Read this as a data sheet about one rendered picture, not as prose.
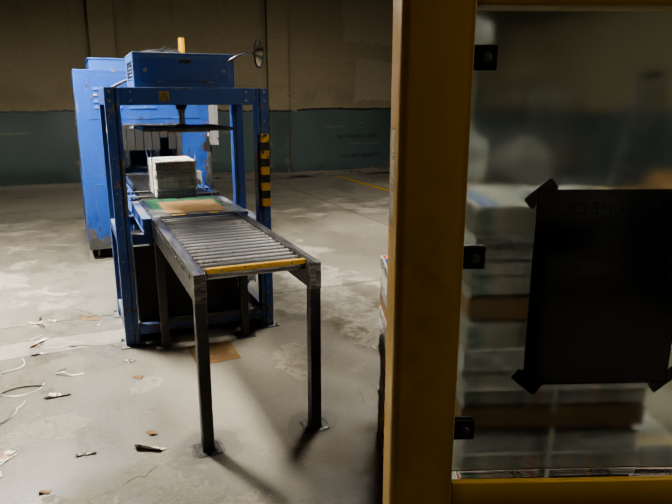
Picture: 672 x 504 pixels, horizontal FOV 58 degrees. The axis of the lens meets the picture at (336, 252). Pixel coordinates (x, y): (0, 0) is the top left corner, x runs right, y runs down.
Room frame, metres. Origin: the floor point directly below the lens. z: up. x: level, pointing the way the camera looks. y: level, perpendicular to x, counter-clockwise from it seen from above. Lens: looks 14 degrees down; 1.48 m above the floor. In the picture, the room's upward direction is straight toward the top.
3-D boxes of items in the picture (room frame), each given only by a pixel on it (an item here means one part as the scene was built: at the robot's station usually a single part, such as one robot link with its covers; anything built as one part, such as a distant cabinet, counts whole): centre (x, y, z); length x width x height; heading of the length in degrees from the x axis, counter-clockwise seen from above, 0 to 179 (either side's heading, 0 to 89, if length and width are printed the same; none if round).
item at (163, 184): (4.50, 1.22, 0.93); 0.38 x 0.30 x 0.26; 23
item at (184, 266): (2.94, 0.81, 0.74); 1.34 x 0.05 x 0.12; 23
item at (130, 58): (3.97, 0.99, 1.65); 0.60 x 0.45 x 0.20; 113
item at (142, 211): (3.98, 0.99, 0.75); 0.70 x 0.65 x 0.10; 23
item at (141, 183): (5.01, 1.44, 0.75); 1.53 x 0.64 x 0.10; 23
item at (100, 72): (6.48, 2.03, 1.04); 1.51 x 1.30 x 2.07; 23
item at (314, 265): (3.14, 0.35, 0.74); 1.34 x 0.05 x 0.12; 23
